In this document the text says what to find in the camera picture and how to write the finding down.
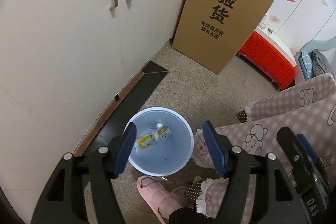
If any yellow drink carton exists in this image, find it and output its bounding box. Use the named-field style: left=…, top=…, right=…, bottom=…
left=136, top=123, right=171, bottom=149

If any light blue trash bin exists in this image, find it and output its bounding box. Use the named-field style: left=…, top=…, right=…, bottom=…
left=129, top=107, right=194, bottom=177

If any pink checkered tablecloth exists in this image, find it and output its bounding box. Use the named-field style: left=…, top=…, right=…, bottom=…
left=192, top=73, right=335, bottom=218

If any pink slipper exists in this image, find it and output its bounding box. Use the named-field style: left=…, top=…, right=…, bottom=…
left=136, top=176, right=188, bottom=223

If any grey folded quilt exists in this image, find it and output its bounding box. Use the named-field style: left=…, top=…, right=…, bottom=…
left=309, top=51, right=335, bottom=77

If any red storage box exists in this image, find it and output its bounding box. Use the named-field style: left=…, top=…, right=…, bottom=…
left=238, top=27, right=297, bottom=90

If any beige low cabinet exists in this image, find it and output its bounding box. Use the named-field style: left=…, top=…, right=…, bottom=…
left=1, top=0, right=183, bottom=223

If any large cardboard box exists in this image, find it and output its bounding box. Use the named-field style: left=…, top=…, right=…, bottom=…
left=172, top=0, right=274, bottom=74

